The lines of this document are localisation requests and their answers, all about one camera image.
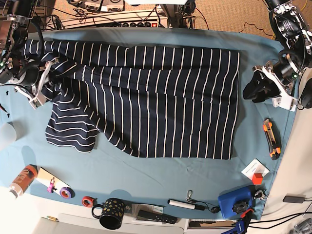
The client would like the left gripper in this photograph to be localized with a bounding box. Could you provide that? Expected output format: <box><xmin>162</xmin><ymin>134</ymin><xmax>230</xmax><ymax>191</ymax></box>
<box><xmin>243</xmin><ymin>50</ymin><xmax>305</xmax><ymax>102</ymax></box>

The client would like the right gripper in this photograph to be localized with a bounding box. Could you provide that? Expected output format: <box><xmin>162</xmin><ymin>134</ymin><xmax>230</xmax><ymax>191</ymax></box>
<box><xmin>0</xmin><ymin>58</ymin><xmax>61</xmax><ymax>101</ymax></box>

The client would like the navy white striped t-shirt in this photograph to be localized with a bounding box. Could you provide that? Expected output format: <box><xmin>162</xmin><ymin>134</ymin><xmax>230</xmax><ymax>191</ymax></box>
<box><xmin>21</xmin><ymin>39</ymin><xmax>241</xmax><ymax>160</ymax></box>

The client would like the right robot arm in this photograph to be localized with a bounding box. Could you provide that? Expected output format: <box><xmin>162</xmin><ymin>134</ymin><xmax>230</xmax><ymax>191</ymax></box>
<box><xmin>0</xmin><ymin>0</ymin><xmax>59</xmax><ymax>108</ymax></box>

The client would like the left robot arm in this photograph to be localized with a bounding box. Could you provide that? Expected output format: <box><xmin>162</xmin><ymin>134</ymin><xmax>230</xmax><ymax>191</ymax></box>
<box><xmin>243</xmin><ymin>0</ymin><xmax>312</xmax><ymax>103</ymax></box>

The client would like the packaged tool blister pack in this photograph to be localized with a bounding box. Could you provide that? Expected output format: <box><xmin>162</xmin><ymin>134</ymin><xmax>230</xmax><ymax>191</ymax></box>
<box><xmin>272</xmin><ymin>97</ymin><xmax>282</xmax><ymax>108</ymax></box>

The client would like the orange black utility knife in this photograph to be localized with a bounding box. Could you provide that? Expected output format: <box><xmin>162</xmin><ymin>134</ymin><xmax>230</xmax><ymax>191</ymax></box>
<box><xmin>263</xmin><ymin>118</ymin><xmax>281</xmax><ymax>160</ymax></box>

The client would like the translucent plastic cup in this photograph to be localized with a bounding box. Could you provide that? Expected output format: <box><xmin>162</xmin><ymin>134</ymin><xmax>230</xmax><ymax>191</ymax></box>
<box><xmin>0</xmin><ymin>123</ymin><xmax>17</xmax><ymax>151</ymax></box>

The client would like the white paper card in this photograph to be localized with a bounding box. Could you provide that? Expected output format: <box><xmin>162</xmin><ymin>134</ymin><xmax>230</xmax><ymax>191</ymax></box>
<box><xmin>241</xmin><ymin>158</ymin><xmax>270</xmax><ymax>181</ymax></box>

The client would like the orange drink can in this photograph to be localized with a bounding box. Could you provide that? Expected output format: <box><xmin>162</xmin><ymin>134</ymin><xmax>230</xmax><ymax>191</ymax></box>
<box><xmin>9</xmin><ymin>164</ymin><xmax>38</xmax><ymax>199</ymax></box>

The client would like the wooden board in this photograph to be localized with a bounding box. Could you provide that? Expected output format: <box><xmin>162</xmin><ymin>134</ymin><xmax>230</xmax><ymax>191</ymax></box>
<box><xmin>37</xmin><ymin>167</ymin><xmax>70</xmax><ymax>195</ymax></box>

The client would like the red cube block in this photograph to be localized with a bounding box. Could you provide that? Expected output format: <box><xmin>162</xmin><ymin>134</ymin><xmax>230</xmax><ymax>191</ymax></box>
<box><xmin>252</xmin><ymin>173</ymin><xmax>263</xmax><ymax>185</ymax></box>

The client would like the pink small clip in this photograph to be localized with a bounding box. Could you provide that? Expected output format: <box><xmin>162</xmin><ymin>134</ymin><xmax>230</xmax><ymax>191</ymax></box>
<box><xmin>47</xmin><ymin>178</ymin><xmax>57</xmax><ymax>193</ymax></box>

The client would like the purple tape roll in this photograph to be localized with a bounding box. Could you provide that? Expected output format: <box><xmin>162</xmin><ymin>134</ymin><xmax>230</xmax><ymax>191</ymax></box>
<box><xmin>59</xmin><ymin>187</ymin><xmax>73</xmax><ymax>199</ymax></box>

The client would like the black power strip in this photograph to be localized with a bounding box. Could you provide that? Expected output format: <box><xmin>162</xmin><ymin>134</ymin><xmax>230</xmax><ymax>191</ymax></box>
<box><xmin>97</xmin><ymin>22</ymin><xmax>158</xmax><ymax>28</ymax></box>

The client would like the teal table cloth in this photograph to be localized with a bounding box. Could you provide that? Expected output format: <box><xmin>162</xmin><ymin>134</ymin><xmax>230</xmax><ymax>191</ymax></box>
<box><xmin>0</xmin><ymin>28</ymin><xmax>295</xmax><ymax>218</ymax></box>

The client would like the red tape roll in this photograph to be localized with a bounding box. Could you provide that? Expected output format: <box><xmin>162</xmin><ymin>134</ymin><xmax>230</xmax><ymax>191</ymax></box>
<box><xmin>81</xmin><ymin>196</ymin><xmax>95</xmax><ymax>208</ymax></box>

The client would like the blue plastic case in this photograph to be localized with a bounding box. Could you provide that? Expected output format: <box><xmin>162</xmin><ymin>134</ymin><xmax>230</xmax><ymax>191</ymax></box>
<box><xmin>218</xmin><ymin>186</ymin><xmax>255</xmax><ymax>219</ymax></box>

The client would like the silver carabiner clip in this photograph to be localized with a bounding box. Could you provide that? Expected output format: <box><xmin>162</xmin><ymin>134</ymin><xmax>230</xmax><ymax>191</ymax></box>
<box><xmin>186</xmin><ymin>190</ymin><xmax>193</xmax><ymax>203</ymax></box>

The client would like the white black marker pen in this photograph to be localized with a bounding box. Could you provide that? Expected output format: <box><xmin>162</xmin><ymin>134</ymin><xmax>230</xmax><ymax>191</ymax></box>
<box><xmin>167</xmin><ymin>199</ymin><xmax>205</xmax><ymax>211</ymax></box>

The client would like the black patterned mug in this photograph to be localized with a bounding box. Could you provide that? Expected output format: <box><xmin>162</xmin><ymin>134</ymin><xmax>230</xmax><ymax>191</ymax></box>
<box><xmin>91</xmin><ymin>198</ymin><xmax>126</xmax><ymax>230</ymax></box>

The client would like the black remote control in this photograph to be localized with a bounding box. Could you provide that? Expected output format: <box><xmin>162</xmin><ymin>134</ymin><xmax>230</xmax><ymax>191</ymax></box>
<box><xmin>137</xmin><ymin>210</ymin><xmax>178</xmax><ymax>224</ymax></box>

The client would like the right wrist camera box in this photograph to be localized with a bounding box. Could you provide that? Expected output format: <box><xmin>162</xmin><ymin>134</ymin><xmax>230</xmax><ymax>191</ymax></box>
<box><xmin>29</xmin><ymin>93</ymin><xmax>47</xmax><ymax>110</ymax></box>

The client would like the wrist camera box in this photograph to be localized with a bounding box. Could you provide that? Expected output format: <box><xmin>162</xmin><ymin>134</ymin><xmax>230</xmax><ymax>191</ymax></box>
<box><xmin>279</xmin><ymin>95</ymin><xmax>298</xmax><ymax>112</ymax></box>
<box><xmin>29</xmin><ymin>93</ymin><xmax>47</xmax><ymax>110</ymax></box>

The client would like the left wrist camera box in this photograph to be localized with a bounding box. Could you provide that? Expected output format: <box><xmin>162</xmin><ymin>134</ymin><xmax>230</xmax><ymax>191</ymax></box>
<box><xmin>279</xmin><ymin>95</ymin><xmax>298</xmax><ymax>112</ymax></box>

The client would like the blue handled clamp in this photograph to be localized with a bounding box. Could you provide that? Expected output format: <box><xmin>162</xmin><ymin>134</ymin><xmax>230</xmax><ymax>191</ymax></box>
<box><xmin>222</xmin><ymin>208</ymin><xmax>254</xmax><ymax>234</ymax></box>

